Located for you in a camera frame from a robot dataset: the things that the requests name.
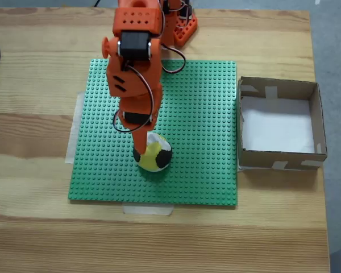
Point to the white yellow black ball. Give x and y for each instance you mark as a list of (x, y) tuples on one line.
[(156, 155)]

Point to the brown cardboard box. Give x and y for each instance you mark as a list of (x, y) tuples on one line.
[(255, 160)]

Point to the white paper box lining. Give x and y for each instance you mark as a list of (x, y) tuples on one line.
[(278, 128)]

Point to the green studded baseplate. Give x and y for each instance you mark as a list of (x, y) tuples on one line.
[(199, 142)]

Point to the wide translucent tape strip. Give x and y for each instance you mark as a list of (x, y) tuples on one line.
[(74, 136)]

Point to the narrow translucent tape strip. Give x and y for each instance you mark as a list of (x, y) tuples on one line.
[(147, 210)]

